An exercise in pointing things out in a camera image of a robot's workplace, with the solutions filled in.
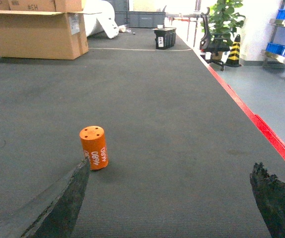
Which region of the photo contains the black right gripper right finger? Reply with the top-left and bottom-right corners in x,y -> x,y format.
250,163 -> 285,238

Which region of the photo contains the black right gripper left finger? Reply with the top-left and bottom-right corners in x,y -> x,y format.
0,161 -> 90,238

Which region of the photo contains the orange cylindrical cap 4680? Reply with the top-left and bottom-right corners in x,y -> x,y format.
79,125 -> 109,171

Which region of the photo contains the yellow black traffic cone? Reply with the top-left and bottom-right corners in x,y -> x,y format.
224,34 -> 241,67

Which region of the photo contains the black office chair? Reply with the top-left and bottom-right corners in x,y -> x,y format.
199,7 -> 229,71

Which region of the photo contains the large cardboard box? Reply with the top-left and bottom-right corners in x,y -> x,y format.
0,0 -> 88,60

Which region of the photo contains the green potted plant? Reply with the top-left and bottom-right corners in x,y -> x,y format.
209,0 -> 246,46

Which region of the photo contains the white foam roll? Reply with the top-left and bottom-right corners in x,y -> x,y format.
83,0 -> 119,39

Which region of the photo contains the black battery box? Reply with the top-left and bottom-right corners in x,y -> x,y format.
153,27 -> 176,50

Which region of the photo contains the grey plastic crate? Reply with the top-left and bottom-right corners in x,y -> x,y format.
115,11 -> 166,28

